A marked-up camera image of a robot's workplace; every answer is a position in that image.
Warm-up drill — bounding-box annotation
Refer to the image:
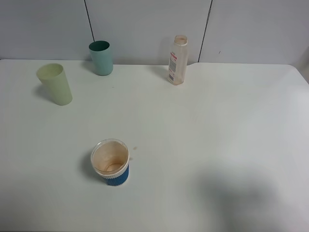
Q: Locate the clear plastic drink bottle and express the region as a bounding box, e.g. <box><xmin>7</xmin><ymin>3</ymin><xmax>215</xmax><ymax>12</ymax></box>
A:
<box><xmin>168</xmin><ymin>35</ymin><xmax>188</xmax><ymax>86</ymax></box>

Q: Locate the pale yellow plastic cup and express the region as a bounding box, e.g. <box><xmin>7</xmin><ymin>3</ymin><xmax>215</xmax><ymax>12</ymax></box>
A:
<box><xmin>36</xmin><ymin>63</ymin><xmax>72</xmax><ymax>106</ymax></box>

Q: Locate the glass cup with blue sleeve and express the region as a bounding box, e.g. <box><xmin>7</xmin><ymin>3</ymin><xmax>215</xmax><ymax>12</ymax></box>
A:
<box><xmin>90</xmin><ymin>139</ymin><xmax>130</xmax><ymax>186</ymax></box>

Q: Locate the teal plastic cup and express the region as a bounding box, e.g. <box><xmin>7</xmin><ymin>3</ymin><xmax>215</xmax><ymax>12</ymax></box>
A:
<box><xmin>89</xmin><ymin>41</ymin><xmax>113</xmax><ymax>76</ymax></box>

